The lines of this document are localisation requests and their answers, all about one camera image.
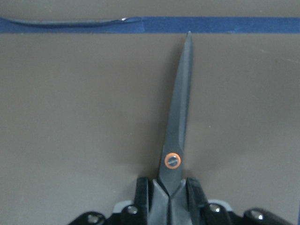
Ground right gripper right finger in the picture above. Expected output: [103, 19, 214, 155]
[187, 177, 208, 225]

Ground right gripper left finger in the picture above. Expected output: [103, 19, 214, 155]
[133, 177, 149, 225]

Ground orange grey scissors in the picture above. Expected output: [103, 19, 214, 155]
[148, 32, 193, 225]

